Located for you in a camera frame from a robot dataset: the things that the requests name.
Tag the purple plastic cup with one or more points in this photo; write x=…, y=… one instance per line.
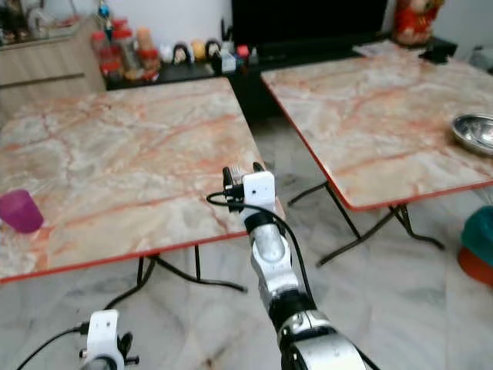
x=20, y=212

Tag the beige lid plastic jar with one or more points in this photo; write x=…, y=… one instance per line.
x=145, y=38

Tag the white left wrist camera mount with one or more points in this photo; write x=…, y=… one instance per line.
x=104, y=331

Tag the small red box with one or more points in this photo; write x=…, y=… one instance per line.
x=242, y=52

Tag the teal plastic stool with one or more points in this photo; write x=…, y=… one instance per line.
x=480, y=231

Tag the light wooden cabinet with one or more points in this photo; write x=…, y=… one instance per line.
x=46, y=77

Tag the small black box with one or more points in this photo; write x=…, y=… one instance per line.
x=439, y=52

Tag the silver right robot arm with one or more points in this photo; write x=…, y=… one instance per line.
x=273, y=262

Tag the orange plastic stool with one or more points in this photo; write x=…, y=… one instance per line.
x=474, y=271

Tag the small grey bottle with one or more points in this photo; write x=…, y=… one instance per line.
x=253, y=57

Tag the marble top folding table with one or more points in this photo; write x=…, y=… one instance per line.
x=123, y=162
x=370, y=116

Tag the small white box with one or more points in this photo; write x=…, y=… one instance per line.
x=229, y=62

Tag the yellow round toy figure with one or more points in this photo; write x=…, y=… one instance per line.
x=199, y=50

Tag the dark bronze figurine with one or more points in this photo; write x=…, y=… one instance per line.
x=15, y=21

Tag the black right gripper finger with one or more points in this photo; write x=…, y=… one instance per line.
x=259, y=167
x=229, y=178

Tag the blue slim figurine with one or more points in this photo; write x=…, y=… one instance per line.
x=105, y=17

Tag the black mouse toy figure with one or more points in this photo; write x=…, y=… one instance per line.
x=182, y=52

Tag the stainless steel bowl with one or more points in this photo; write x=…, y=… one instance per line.
x=474, y=132

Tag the black television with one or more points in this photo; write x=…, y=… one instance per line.
x=308, y=19

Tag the black TV console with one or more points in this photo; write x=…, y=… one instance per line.
x=250, y=96

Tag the white round toy figure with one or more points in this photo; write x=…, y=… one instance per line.
x=167, y=54

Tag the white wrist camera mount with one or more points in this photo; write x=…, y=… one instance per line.
x=104, y=331
x=259, y=191

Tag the red lid plastic jar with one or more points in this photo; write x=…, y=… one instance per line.
x=151, y=63
x=101, y=52
x=123, y=46

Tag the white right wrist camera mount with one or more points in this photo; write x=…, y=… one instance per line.
x=259, y=191

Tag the red robed figurine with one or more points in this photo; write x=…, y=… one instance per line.
x=416, y=21

